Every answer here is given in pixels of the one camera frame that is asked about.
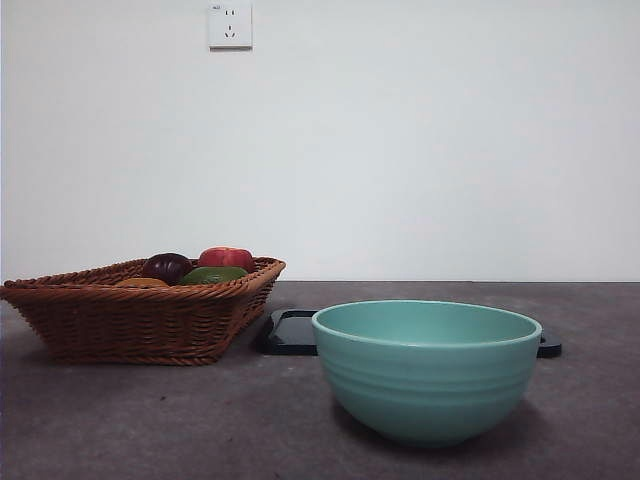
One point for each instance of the brown kiwifruit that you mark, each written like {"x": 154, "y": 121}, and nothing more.
{"x": 142, "y": 282}

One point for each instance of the teal ribbed bowl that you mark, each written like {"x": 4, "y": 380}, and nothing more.
{"x": 425, "y": 390}

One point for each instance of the red apple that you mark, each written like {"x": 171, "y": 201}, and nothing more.
{"x": 225, "y": 257}

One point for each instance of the dark rectangular tray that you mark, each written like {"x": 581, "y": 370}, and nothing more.
{"x": 290, "y": 335}

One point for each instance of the green avocado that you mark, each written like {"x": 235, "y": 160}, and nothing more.
{"x": 212, "y": 275}

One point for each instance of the dark purple plum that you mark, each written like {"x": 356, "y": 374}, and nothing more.
{"x": 165, "y": 266}

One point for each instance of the brown wicker basket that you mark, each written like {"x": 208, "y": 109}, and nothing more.
{"x": 125, "y": 325}

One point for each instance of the white wall socket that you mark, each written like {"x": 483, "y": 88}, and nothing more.
{"x": 230, "y": 40}

